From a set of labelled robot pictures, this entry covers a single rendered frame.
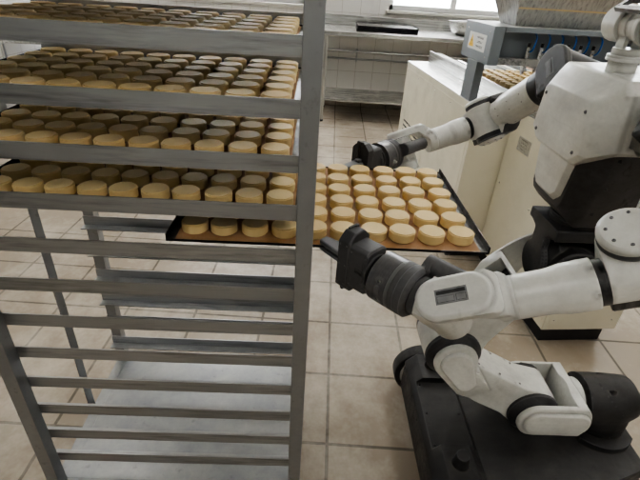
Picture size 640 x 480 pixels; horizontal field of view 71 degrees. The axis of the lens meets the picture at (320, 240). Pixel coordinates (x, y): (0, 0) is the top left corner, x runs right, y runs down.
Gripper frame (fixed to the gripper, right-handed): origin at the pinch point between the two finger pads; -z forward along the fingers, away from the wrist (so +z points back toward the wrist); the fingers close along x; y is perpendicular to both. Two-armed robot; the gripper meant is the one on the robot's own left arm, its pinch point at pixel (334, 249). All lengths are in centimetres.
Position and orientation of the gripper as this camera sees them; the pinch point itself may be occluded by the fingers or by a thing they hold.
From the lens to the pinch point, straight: 81.9
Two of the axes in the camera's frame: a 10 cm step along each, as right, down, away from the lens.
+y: -7.0, 3.3, -6.3
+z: 7.1, 3.9, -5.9
